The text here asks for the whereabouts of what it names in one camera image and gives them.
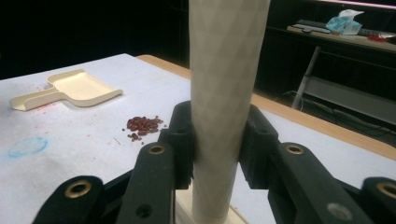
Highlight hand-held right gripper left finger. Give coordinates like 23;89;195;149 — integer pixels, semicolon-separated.
115;100;196;224

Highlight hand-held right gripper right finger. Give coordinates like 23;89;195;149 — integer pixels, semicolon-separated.
238;104;375;224

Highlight pile of mixed beans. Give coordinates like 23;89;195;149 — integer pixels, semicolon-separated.
121;115;168;146

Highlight cream plastic dustpan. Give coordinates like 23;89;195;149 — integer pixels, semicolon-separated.
8;68;124;112

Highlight wooden table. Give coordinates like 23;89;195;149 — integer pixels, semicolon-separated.
135;54;396;161

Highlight white metal leg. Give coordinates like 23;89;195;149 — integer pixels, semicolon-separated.
290;46;322;110

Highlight grey shelf board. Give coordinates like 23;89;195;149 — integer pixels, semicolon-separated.
302;75;396;126

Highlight dark keyboard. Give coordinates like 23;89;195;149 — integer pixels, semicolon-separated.
292;19;332;35

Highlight wooden desk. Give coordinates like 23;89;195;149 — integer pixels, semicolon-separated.
286;25;396;53

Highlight blue tissue pack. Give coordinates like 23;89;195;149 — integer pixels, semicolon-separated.
325;8;365;36

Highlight black cables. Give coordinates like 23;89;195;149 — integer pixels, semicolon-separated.
279;90;396;138

